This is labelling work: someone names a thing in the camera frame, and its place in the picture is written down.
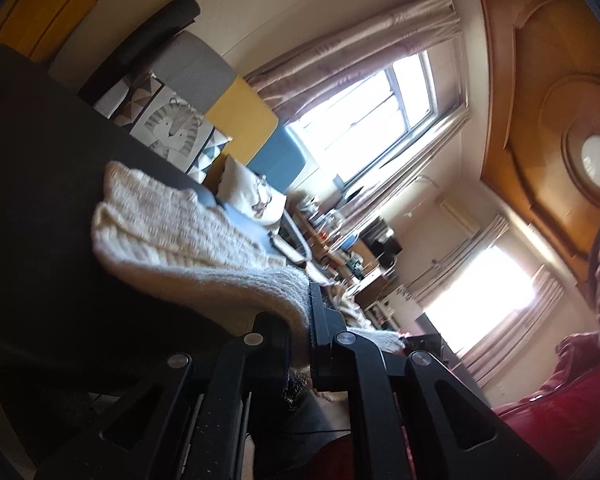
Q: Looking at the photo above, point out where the window beside bed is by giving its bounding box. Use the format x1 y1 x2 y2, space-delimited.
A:
425 245 543 356

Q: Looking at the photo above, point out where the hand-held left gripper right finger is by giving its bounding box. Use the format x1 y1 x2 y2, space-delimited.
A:
307 282 556 480

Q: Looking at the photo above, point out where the black monitor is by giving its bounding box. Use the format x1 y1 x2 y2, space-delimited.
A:
370 230 402 267

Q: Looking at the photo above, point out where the deer print cushion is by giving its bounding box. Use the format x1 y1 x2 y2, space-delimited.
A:
215 154 287 233

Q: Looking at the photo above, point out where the wooden desk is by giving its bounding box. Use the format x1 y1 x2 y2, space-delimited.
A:
290 205 381 302

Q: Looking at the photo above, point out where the black rolled mat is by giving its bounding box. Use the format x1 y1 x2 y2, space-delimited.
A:
77 0 201 106

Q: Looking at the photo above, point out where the cream knit sweater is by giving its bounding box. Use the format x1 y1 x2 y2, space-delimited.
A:
91 160 406 361

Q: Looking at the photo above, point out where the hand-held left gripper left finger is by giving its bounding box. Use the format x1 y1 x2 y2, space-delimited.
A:
35 312 293 480

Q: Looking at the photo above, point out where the grey yellow blue sofa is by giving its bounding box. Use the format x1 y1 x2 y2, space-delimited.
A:
77 30 311 261

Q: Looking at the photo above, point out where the patterned curtain beside sofa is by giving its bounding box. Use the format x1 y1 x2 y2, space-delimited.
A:
243 0 463 123

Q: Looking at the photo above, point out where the wooden wardrobe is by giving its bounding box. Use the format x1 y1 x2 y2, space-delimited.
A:
0 0 146 63

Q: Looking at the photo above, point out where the patterned curtain beside desk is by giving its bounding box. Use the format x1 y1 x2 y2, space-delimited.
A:
337 110 473 231

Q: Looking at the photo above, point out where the group of jars and bottles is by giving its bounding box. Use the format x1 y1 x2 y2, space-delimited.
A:
297 195 361 251

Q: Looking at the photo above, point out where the curtain beside bed window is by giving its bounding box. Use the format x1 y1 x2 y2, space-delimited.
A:
457 265 567 392

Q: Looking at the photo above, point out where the window behind sofa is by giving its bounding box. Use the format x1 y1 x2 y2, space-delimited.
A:
285 52 468 183

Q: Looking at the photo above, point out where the tiger print cushion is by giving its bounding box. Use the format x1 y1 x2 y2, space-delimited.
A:
94 71 232 185

